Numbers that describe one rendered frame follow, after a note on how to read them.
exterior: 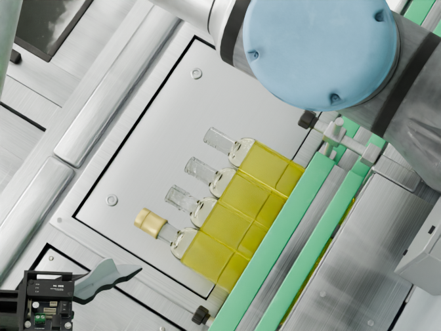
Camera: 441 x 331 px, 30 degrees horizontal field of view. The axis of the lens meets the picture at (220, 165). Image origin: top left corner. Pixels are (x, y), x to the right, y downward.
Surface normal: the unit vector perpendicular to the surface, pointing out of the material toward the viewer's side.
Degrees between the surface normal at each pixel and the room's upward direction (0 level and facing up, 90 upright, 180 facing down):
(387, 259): 90
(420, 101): 70
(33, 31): 90
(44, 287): 92
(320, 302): 90
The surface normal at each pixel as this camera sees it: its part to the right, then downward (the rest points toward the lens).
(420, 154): -0.76, 0.47
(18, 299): 0.22, -0.54
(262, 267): -0.01, -0.27
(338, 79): -0.16, 0.13
